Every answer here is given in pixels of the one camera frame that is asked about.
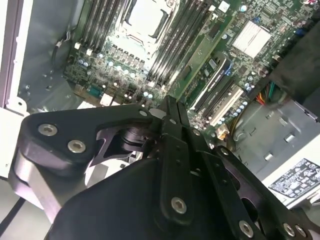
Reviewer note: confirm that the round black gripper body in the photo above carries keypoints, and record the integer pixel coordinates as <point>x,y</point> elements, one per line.
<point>112,207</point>

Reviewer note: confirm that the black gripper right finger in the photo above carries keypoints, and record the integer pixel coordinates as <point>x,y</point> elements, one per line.
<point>217,175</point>

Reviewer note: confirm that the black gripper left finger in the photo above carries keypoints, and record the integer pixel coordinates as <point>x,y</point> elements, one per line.
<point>75,125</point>

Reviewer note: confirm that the green RAM stick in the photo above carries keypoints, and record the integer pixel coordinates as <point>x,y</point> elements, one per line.
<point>198,57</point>

